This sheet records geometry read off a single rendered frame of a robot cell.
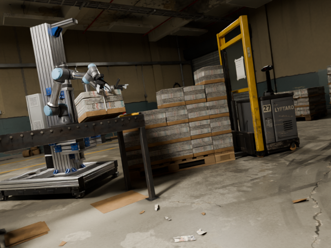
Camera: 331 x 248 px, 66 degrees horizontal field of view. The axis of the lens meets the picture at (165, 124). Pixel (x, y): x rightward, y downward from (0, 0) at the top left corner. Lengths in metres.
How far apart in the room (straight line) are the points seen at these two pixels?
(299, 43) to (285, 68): 0.89
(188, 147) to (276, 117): 1.25
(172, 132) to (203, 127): 0.42
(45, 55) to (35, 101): 0.56
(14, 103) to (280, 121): 7.94
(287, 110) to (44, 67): 3.18
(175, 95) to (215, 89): 0.56
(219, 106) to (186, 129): 0.56
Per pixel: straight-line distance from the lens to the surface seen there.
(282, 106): 3.78
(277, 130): 3.74
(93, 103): 2.36
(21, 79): 9.61
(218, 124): 3.46
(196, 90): 3.37
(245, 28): 3.61
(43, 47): 3.50
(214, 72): 3.50
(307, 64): 9.29
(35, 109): 3.50
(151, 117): 3.20
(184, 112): 3.30
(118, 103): 2.45
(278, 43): 9.81
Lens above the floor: 0.80
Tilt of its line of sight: 3 degrees down
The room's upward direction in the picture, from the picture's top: 8 degrees counter-clockwise
